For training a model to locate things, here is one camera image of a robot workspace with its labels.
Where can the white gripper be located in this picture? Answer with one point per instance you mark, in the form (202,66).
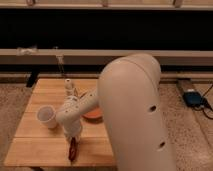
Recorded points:
(73,129)

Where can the red chili pepper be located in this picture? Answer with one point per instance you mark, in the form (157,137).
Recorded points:
(72,149)

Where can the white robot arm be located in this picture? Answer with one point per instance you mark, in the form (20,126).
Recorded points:
(127,94)

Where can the orange bowl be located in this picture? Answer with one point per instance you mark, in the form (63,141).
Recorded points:
(93,114)

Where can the white plastic cup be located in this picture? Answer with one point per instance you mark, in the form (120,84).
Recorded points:
(47,116)

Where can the blue box on floor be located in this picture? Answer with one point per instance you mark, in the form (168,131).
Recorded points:
(192,98)

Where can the wooden rail beam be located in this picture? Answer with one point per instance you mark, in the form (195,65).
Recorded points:
(101,57)

